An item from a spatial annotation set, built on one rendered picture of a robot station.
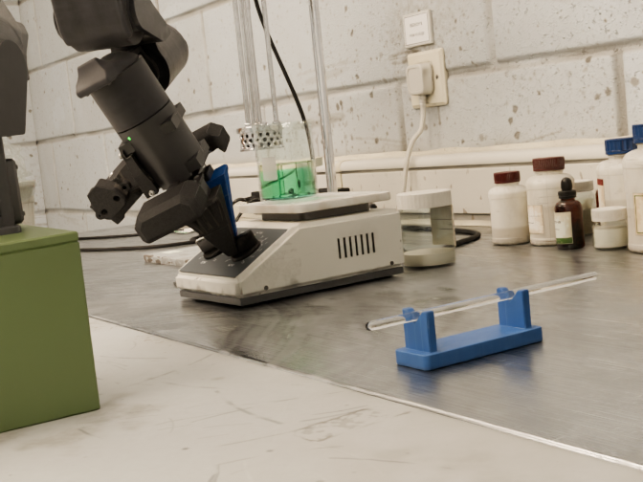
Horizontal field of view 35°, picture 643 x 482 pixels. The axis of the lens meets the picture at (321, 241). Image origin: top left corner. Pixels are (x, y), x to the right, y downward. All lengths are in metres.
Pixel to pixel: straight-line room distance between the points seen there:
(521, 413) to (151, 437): 0.19
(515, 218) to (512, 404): 0.68
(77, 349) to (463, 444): 0.25
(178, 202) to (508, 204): 0.48
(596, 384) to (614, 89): 0.79
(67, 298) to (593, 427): 0.31
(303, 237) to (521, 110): 0.56
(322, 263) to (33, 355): 0.42
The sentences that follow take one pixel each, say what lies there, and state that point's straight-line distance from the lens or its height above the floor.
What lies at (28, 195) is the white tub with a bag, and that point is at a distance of 1.92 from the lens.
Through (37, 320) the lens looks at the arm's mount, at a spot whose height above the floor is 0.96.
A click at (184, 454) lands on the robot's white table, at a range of 0.52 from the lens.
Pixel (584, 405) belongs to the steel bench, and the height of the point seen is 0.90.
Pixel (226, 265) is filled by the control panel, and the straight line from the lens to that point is 0.97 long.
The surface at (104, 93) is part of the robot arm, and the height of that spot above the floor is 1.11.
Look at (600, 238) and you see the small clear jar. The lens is 1.11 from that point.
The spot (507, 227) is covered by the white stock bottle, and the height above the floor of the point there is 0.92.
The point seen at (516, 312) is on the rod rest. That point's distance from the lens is 0.69.
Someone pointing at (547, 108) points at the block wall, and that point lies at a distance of 1.41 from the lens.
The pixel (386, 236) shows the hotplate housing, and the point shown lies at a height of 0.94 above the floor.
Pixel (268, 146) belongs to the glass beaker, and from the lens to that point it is 1.01.
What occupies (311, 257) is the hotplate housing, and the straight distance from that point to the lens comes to 0.97.
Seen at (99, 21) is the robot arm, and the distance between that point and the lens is 0.88.
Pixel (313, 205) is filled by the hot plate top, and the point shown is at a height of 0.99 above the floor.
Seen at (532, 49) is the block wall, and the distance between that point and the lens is 1.43.
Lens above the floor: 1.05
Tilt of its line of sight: 6 degrees down
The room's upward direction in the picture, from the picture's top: 6 degrees counter-clockwise
